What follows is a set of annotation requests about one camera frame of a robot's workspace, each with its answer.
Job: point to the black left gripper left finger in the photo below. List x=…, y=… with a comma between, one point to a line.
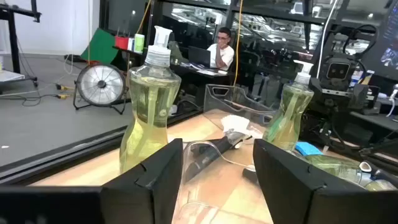
x=140, y=193

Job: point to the black laptop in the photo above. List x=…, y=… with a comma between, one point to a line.
x=199, y=56

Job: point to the olive cloth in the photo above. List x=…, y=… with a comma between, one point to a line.
x=177, y=53

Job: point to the dark monitor screen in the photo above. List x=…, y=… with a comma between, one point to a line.
x=390, y=37

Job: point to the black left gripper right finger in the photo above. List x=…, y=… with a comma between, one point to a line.
x=295, y=199

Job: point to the yellow power plug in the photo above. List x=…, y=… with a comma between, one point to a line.
x=63, y=96
x=62, y=87

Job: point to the round floor fan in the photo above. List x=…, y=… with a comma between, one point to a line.
x=101, y=84

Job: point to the white papers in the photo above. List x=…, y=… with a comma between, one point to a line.
x=208, y=72

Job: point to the person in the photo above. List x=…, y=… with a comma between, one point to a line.
x=224, y=56

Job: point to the black side table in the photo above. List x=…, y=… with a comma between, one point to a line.
x=129, y=51

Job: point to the pale green canister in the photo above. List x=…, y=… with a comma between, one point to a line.
x=139, y=43

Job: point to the black metal stand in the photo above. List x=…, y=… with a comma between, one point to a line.
x=14, y=46

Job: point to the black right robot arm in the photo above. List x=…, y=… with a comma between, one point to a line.
x=339, y=124

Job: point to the green board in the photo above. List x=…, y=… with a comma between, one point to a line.
x=101, y=46

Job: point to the red container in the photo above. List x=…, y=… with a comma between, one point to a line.
x=122, y=43

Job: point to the small white box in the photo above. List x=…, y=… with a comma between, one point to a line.
x=131, y=44

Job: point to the yellow-green soap pump bottle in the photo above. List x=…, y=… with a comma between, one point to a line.
x=149, y=102
x=289, y=118
x=339, y=169

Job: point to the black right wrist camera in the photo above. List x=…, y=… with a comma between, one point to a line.
x=338, y=71

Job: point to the blue sponge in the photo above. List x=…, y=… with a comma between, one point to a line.
x=308, y=149

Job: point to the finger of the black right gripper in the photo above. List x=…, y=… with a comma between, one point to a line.
x=316, y=87
x=368, y=96

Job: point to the black desk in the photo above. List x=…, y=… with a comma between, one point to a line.
x=192, y=73

